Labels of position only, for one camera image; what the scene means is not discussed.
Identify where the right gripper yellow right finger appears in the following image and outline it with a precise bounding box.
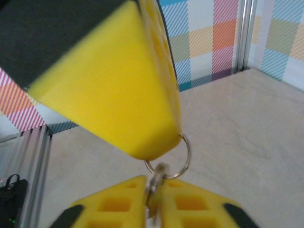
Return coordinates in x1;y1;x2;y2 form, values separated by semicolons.
158;178;261;228

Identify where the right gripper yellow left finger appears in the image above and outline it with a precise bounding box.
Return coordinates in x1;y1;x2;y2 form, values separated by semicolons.
50;175;148;228

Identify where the small silver key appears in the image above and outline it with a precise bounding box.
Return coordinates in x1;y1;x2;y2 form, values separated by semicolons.
144;162;171;228

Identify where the silver key ring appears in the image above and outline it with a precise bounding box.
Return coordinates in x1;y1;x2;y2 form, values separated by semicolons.
143;133;192;179

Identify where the aluminium corner post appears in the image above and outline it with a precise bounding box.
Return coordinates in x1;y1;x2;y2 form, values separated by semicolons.
234;0;258;75

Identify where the aluminium rail frame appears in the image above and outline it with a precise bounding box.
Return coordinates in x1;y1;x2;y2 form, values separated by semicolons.
22;124;53;228

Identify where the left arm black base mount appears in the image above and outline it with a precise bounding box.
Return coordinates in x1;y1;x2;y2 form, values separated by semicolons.
0;174;29;228

